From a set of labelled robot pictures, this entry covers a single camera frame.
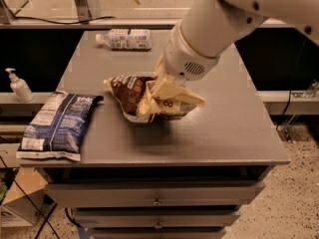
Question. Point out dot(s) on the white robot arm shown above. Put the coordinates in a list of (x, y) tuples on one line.
[(197, 41)]

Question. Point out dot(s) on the cardboard box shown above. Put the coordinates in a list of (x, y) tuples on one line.
[(24, 199)]

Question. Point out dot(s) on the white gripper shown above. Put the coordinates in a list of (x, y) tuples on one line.
[(184, 60)]

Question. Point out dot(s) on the grey metal frame leg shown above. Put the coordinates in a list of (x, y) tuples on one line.
[(88, 9)]

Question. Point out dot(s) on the grey drawer cabinet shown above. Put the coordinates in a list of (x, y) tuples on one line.
[(231, 138)]

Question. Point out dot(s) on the white pump dispenser bottle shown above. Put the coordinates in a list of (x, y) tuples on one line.
[(19, 87)]

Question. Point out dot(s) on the grey drawer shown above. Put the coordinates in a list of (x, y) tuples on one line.
[(153, 194), (164, 233), (155, 218)]

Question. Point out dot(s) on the clear plastic water bottle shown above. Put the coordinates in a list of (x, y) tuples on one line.
[(126, 39)]

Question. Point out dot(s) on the brown sea salt chip bag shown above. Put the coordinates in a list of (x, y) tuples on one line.
[(128, 90)]

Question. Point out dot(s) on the middle grey drawer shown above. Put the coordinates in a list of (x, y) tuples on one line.
[(155, 218)]

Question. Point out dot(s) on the bottom grey drawer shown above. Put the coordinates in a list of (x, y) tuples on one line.
[(164, 233)]

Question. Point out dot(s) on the blue chip bag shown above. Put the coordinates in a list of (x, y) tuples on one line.
[(58, 129)]

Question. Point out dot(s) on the top grey drawer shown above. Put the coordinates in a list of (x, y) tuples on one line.
[(153, 194)]

